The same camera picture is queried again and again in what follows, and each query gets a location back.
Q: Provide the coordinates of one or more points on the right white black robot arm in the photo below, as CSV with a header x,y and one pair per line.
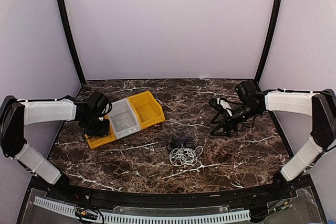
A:
x,y
315,108

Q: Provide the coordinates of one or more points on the yellow bin near front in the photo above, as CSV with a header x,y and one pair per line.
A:
x,y
97,141

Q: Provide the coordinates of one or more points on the white slotted cable duct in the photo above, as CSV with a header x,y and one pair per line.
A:
x,y
149,215

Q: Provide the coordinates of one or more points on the white plastic bin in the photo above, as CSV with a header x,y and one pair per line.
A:
x,y
123,119

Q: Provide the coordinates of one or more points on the left black frame post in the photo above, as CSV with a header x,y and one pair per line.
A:
x,y
70,41

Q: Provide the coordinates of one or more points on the black frame post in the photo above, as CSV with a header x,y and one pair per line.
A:
x,y
70,41
268,40

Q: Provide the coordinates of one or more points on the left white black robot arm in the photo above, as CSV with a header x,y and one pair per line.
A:
x,y
28,127

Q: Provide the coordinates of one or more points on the yellow bin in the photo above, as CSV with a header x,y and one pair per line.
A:
x,y
148,111
97,141

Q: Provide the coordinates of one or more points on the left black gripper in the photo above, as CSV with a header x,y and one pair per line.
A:
x,y
104,131

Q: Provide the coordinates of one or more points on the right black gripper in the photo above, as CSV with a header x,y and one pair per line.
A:
x,y
228,118

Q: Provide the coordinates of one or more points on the yellow bin near back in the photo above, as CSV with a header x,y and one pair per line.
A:
x,y
148,111

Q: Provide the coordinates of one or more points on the right black frame post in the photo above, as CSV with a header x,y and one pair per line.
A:
x,y
268,40

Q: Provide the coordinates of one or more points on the black front rail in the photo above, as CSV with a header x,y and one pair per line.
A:
x,y
254,197

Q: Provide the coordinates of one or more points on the small circuit board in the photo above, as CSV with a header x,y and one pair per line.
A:
x,y
86,214

